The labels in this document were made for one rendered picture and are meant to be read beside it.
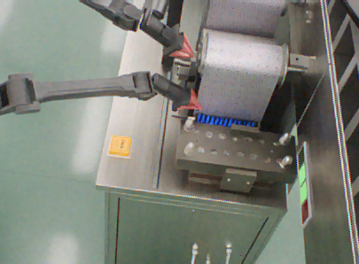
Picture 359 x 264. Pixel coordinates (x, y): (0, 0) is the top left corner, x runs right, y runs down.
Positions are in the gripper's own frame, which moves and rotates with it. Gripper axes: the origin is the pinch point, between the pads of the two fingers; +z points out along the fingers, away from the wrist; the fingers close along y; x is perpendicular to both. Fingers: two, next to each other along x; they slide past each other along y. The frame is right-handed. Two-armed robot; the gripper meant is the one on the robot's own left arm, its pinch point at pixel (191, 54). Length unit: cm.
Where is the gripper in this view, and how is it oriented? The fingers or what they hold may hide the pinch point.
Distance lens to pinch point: 166.8
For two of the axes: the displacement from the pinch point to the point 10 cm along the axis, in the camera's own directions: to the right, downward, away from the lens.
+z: 7.1, 4.2, 5.7
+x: 7.0, -3.8, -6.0
